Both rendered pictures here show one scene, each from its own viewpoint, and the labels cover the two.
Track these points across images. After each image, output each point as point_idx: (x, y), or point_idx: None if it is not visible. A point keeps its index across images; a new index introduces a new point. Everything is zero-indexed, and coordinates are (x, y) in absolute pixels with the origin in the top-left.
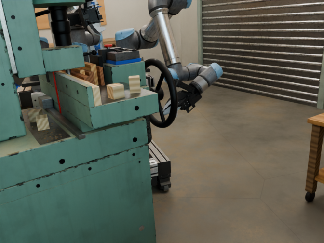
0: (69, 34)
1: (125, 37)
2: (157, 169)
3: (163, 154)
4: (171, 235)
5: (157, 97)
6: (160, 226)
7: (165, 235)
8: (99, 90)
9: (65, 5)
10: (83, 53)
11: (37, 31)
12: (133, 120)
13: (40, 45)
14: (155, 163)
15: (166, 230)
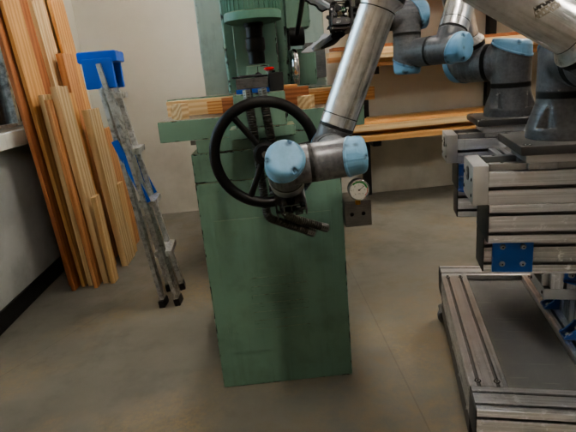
0: (250, 52)
1: (537, 49)
2: (469, 400)
3: (527, 410)
4: (320, 431)
5: (158, 127)
6: (351, 425)
7: (324, 424)
8: (166, 105)
9: (241, 23)
10: (248, 75)
11: (235, 50)
12: (196, 152)
13: (236, 63)
14: (469, 382)
15: (336, 429)
